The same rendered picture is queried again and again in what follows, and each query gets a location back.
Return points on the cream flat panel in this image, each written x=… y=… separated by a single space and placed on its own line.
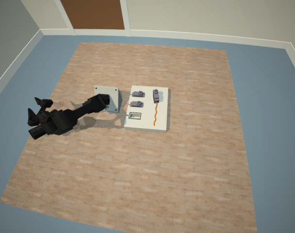
x=141 y=110

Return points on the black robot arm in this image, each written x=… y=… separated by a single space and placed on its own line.
x=60 y=122

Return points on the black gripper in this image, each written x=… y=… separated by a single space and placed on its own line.
x=33 y=119

